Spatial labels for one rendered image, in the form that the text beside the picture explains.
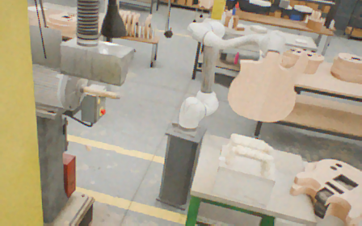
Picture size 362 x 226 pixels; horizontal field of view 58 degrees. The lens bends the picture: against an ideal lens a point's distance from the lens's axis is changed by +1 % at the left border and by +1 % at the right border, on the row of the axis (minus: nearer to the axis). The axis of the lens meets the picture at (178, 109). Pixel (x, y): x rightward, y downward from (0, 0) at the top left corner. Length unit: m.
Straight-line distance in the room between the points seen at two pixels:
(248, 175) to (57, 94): 1.02
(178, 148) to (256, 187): 1.07
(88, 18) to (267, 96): 0.98
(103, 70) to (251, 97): 0.79
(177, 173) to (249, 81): 1.21
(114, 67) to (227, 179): 0.76
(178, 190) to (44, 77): 1.52
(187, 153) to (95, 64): 1.26
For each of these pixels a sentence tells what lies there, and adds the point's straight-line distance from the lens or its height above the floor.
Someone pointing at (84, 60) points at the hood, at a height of 1.48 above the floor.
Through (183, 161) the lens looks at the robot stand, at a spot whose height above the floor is 0.48.
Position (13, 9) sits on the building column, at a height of 1.87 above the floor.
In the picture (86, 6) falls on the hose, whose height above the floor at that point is 1.72.
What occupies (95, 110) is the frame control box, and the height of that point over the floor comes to 1.01.
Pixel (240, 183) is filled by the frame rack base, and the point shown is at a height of 1.04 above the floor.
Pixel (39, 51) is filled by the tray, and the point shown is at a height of 1.44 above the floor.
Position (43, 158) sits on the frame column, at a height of 0.80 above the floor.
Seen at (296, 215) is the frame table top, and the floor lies 0.93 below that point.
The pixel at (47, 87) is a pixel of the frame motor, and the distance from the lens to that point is 1.78.
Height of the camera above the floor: 2.02
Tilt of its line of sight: 27 degrees down
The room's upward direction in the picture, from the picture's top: 9 degrees clockwise
